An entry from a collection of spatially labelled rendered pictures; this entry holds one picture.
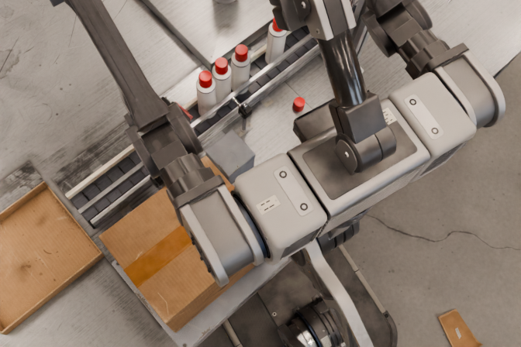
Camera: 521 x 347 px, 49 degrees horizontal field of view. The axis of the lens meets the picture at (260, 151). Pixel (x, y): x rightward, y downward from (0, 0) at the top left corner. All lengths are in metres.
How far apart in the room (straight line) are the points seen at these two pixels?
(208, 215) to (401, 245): 1.71
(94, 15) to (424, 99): 0.57
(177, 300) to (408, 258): 1.45
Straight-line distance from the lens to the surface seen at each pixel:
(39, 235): 1.65
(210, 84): 1.48
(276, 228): 0.86
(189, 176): 0.92
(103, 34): 1.02
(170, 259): 1.27
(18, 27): 1.94
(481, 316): 2.59
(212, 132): 1.63
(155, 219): 1.29
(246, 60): 1.53
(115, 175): 1.60
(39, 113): 1.78
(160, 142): 0.98
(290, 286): 2.14
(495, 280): 2.64
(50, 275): 1.61
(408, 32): 1.12
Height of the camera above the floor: 2.36
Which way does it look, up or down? 68 degrees down
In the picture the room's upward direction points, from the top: 9 degrees clockwise
